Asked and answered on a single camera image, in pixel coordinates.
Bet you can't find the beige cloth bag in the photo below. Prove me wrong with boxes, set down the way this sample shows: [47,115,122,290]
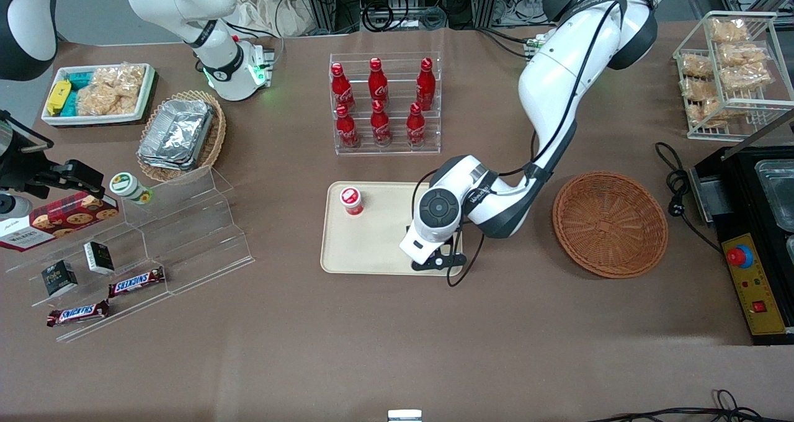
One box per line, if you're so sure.
[233,0,314,38]

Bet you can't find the black machine with yellow panel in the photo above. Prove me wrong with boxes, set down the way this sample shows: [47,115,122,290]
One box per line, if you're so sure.
[689,143,794,346]

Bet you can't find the Snickers chocolate bar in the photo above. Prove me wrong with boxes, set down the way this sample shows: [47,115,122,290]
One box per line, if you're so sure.
[47,299,110,328]
[108,266,167,298]

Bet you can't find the red capped small cup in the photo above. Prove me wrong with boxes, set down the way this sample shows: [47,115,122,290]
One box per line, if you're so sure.
[339,187,365,217]

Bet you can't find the white wire basket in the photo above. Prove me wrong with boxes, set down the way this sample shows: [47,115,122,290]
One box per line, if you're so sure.
[673,11,794,142]

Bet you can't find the oval light wicker basket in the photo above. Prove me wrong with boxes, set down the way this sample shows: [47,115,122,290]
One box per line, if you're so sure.
[136,90,228,184]

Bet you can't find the black power cable with plug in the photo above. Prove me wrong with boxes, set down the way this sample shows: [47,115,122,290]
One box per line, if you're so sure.
[655,141,724,253]

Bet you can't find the teal snack packet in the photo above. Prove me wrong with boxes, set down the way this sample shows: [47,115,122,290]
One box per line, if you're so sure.
[61,71,95,117]

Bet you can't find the small dark carton box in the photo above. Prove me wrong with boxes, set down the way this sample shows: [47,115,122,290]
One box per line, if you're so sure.
[41,260,79,298]
[83,241,116,276]

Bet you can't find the stacked aluminium foil trays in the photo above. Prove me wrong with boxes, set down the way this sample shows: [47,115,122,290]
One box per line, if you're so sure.
[137,99,215,172]

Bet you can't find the round brown wicker basket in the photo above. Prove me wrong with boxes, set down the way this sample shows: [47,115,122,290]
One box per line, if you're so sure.
[552,172,669,280]

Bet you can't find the clear acrylic step shelf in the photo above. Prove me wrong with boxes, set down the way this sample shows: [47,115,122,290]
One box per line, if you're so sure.
[5,164,256,343]

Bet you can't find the beige plastic tray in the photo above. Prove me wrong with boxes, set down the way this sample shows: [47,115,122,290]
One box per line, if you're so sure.
[321,182,463,277]

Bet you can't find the bagged fried snack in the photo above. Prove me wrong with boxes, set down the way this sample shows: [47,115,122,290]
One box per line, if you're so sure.
[708,18,751,44]
[718,42,770,69]
[680,78,720,101]
[680,53,715,79]
[720,65,777,92]
[685,98,731,128]

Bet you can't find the steel pan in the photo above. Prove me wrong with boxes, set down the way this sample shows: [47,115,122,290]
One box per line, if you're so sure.
[754,159,794,231]

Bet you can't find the yellow snack packet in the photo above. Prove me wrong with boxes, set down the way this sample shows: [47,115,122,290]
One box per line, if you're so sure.
[47,79,73,116]

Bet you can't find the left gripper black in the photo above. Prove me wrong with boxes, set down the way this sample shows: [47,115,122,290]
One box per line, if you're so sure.
[409,239,467,271]

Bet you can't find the red emergency stop button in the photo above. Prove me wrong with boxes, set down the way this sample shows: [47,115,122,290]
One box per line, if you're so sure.
[727,245,755,269]

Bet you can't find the red tartan cookie box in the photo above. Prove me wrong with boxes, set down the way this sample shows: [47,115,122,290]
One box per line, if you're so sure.
[0,192,120,253]

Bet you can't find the green lidded small jar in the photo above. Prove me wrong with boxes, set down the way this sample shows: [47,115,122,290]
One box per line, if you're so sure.
[109,172,153,206]

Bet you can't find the white rectangular plastic bin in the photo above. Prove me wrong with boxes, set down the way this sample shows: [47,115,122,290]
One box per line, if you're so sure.
[41,63,156,127]

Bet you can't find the coiled black cables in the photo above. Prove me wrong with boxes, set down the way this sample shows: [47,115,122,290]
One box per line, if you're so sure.
[362,0,448,33]

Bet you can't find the grey metal bar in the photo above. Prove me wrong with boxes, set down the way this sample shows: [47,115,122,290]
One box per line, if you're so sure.
[723,108,794,160]

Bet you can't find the grey metal bracket plate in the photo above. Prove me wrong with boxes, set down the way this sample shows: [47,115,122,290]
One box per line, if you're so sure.
[689,166,724,224]

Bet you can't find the red cola bottle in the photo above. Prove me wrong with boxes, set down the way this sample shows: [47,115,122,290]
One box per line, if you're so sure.
[331,63,356,112]
[407,103,427,147]
[416,58,435,110]
[370,100,393,146]
[336,104,360,148]
[368,58,390,104]

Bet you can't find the black floor cable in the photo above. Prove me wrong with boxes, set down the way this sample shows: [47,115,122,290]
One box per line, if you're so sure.
[586,389,794,422]

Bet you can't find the clear bag of crackers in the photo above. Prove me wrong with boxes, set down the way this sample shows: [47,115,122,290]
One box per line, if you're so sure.
[75,63,148,117]

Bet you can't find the clear acrylic bottle rack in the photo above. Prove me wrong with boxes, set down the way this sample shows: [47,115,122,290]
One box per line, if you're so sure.
[329,52,443,156]

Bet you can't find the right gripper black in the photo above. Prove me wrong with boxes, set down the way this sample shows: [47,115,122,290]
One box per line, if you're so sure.
[0,115,105,200]

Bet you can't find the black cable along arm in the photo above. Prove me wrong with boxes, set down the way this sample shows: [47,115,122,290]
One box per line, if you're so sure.
[445,0,653,288]

